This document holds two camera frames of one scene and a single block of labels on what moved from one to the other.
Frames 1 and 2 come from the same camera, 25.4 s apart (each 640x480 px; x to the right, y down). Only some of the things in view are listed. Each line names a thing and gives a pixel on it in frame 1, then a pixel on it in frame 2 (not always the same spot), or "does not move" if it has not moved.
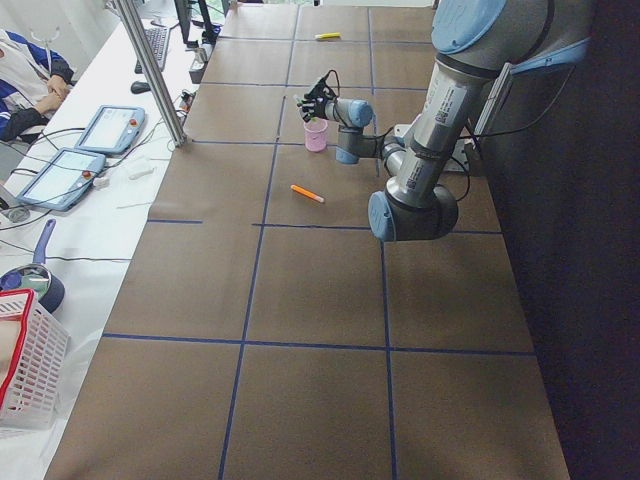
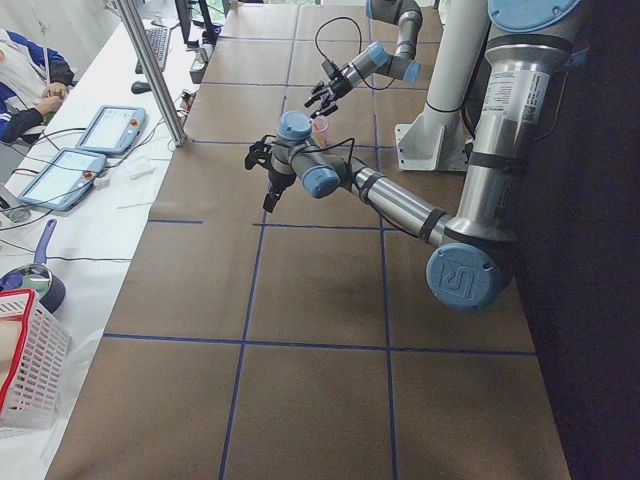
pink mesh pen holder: (315, 135) does not move
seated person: (33, 80) does not move
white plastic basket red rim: (34, 360) does not move
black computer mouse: (140, 87) does not move
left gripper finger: (309, 110) -> (277, 195)
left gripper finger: (308, 97) -> (270, 202)
